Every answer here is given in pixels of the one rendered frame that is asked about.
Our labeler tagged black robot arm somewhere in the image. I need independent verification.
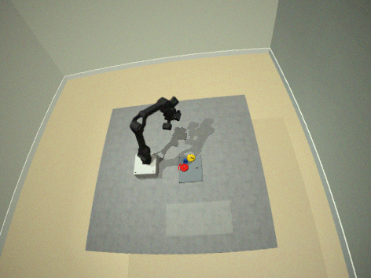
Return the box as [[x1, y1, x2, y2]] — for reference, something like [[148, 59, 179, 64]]
[[129, 97, 181, 165]]

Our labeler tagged red gear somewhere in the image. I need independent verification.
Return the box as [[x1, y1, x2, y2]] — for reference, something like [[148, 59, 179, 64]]
[[180, 164, 189, 172]]

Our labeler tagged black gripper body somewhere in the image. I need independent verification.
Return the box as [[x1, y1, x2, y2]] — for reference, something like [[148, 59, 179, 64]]
[[162, 108, 176, 130]]

